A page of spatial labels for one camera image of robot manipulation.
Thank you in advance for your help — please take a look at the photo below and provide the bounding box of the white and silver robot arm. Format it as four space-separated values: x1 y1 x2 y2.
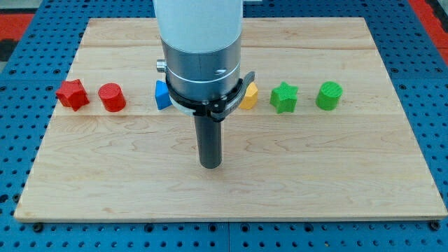
154 0 243 101

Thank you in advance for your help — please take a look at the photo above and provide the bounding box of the green star block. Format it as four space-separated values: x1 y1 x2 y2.
269 81 299 114

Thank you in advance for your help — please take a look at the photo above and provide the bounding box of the red star block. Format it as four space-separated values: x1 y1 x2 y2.
55 79 90 111

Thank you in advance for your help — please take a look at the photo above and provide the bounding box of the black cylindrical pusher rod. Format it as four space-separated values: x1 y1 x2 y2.
195 116 222 169

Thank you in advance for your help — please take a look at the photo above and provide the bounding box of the yellow hexagon block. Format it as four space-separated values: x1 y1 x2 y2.
239 82 258 110

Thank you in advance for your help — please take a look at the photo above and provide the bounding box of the blue block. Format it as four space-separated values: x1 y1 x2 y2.
154 80 172 110

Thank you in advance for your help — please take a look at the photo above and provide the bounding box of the light wooden board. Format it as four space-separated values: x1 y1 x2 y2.
14 17 447 223

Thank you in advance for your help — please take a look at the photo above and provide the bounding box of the green cylinder block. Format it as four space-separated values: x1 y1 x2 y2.
316 81 343 111

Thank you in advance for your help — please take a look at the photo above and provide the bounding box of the red cylinder block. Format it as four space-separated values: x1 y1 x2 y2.
98 83 126 112

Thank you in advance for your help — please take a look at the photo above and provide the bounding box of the black clamp ring with lever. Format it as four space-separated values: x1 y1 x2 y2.
164 71 256 123

